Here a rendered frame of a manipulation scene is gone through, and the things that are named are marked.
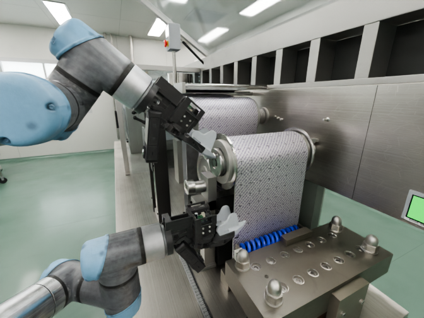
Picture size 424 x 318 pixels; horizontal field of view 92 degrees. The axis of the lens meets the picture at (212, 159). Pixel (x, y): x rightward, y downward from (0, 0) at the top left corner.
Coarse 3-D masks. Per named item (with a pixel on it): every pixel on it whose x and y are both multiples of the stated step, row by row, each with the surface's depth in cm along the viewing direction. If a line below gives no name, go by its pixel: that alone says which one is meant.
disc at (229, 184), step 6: (216, 138) 54; (222, 138) 51; (228, 138) 49; (228, 144) 48; (234, 150) 47; (234, 156) 47; (234, 162) 47; (234, 168) 47; (234, 174) 48; (216, 180) 57; (234, 180) 48; (222, 186) 54; (228, 186) 51
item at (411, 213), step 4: (412, 200) 44; (416, 200) 43; (420, 200) 42; (412, 204) 44; (416, 204) 43; (420, 204) 43; (412, 208) 44; (416, 208) 43; (420, 208) 43; (408, 212) 44; (412, 212) 44; (416, 212) 43; (420, 212) 43; (408, 216) 45; (412, 216) 44; (416, 216) 43; (420, 216) 43; (420, 220) 43
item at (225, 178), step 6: (216, 144) 53; (222, 144) 50; (222, 150) 50; (228, 150) 48; (228, 156) 48; (228, 162) 48; (228, 168) 48; (228, 174) 49; (222, 180) 52; (228, 180) 50
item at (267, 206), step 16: (288, 176) 56; (304, 176) 59; (240, 192) 51; (256, 192) 53; (272, 192) 55; (288, 192) 58; (240, 208) 52; (256, 208) 54; (272, 208) 57; (288, 208) 60; (256, 224) 56; (272, 224) 59; (288, 224) 62; (240, 240) 55
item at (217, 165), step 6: (216, 150) 50; (216, 156) 51; (222, 156) 49; (210, 162) 55; (216, 162) 52; (222, 162) 49; (210, 168) 55; (216, 168) 51; (222, 168) 49; (216, 174) 52; (222, 174) 51
